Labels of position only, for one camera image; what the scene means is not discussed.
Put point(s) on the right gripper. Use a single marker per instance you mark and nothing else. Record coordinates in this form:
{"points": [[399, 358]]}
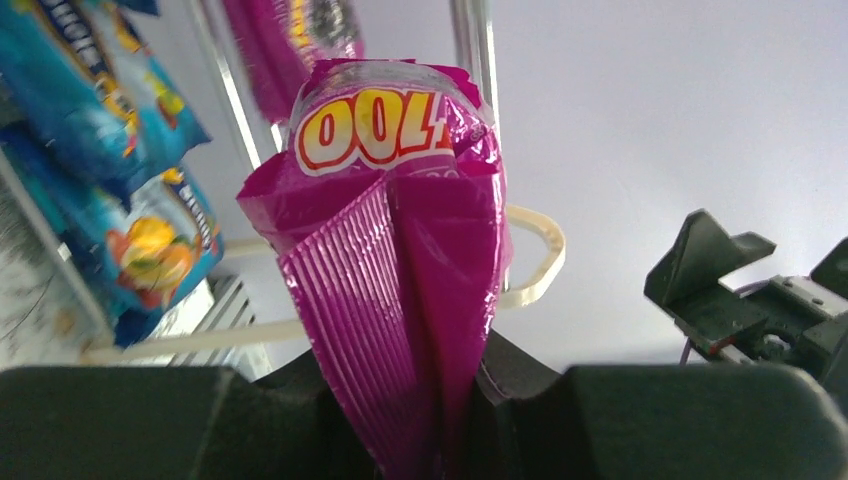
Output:
{"points": [[796, 321]]}

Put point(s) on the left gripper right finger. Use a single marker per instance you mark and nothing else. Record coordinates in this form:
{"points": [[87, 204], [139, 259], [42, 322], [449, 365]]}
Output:
{"points": [[650, 421]]}

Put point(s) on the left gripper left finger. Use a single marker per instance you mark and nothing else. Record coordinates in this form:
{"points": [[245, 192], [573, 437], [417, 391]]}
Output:
{"points": [[175, 423]]}

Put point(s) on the purple candy bag top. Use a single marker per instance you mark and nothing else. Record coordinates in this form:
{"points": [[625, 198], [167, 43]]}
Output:
{"points": [[387, 214]]}

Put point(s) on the purple candy bag carried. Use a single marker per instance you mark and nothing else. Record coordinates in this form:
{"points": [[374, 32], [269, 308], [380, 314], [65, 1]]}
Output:
{"points": [[281, 40]]}

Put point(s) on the white metal shelf rack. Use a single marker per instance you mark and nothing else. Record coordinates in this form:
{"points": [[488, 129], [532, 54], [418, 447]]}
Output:
{"points": [[51, 317]]}

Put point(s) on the lower blue candy bag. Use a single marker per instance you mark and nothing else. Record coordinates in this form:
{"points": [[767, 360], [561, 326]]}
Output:
{"points": [[139, 259]]}

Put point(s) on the blue candy bag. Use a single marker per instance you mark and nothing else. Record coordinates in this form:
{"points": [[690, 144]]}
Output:
{"points": [[139, 259], [88, 83]]}

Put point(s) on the upper blue candy bag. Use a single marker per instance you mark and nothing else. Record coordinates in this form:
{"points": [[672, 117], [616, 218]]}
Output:
{"points": [[88, 83]]}

